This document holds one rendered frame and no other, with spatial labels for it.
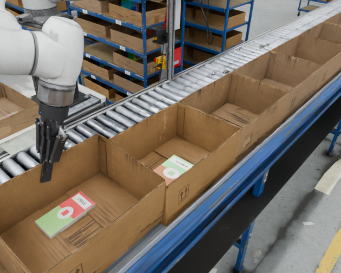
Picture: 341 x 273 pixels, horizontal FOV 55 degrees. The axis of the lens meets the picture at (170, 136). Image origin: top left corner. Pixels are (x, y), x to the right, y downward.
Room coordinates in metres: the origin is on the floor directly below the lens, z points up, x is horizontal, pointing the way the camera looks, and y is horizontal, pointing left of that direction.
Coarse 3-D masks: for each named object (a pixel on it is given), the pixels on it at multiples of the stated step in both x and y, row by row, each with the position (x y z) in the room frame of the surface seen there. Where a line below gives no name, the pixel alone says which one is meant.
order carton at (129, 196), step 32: (64, 160) 0.74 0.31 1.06; (96, 160) 0.83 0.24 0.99; (128, 160) 0.75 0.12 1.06; (0, 192) 0.59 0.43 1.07; (32, 192) 0.66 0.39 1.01; (64, 192) 0.73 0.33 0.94; (96, 192) 0.74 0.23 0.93; (128, 192) 0.75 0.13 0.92; (160, 192) 0.64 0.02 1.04; (0, 224) 0.58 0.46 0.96; (32, 224) 0.61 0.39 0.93; (96, 224) 0.62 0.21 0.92; (128, 224) 0.54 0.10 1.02; (32, 256) 0.51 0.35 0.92; (64, 256) 0.51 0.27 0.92; (96, 256) 0.47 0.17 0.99
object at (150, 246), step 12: (300, 108) 1.31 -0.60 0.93; (288, 120) 1.21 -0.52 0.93; (276, 132) 1.13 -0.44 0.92; (264, 144) 1.05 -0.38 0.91; (252, 156) 0.98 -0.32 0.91; (180, 216) 0.65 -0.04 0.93; (168, 228) 0.61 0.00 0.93; (156, 240) 0.57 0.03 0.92; (144, 252) 0.53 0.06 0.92; (132, 264) 0.50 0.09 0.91
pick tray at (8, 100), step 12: (0, 84) 1.65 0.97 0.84; (0, 96) 1.63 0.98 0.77; (12, 96) 1.58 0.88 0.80; (24, 96) 1.50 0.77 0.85; (0, 108) 1.51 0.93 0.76; (12, 108) 1.52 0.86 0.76; (24, 108) 1.52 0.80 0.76; (36, 108) 1.41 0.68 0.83; (0, 120) 1.26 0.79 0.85; (12, 120) 1.30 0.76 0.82; (24, 120) 1.35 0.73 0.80; (0, 132) 1.25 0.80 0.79; (12, 132) 1.29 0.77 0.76
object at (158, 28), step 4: (148, 28) 1.93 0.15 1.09; (152, 28) 1.93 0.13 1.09; (156, 28) 1.93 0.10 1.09; (160, 28) 1.95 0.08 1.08; (148, 32) 1.92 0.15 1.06; (152, 32) 1.90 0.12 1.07; (156, 32) 1.91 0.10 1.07; (160, 32) 1.93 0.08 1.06; (164, 32) 1.96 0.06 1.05; (152, 36) 1.90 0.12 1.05; (156, 36) 1.92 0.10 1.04; (160, 36) 1.96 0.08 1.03; (156, 40) 1.95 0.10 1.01; (160, 40) 1.96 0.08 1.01
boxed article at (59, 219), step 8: (80, 192) 0.73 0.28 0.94; (72, 200) 0.69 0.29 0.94; (80, 200) 0.69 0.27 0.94; (88, 200) 0.69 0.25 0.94; (56, 208) 0.66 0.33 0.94; (64, 208) 0.66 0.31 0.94; (72, 208) 0.66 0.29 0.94; (80, 208) 0.66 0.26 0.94; (88, 208) 0.67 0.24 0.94; (48, 216) 0.63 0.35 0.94; (56, 216) 0.63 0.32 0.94; (64, 216) 0.63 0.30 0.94; (72, 216) 0.63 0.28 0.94; (80, 216) 0.64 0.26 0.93; (40, 224) 0.60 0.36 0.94; (48, 224) 0.60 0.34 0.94; (56, 224) 0.60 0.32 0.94; (64, 224) 0.60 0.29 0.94; (48, 232) 0.57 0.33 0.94; (56, 232) 0.58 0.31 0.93
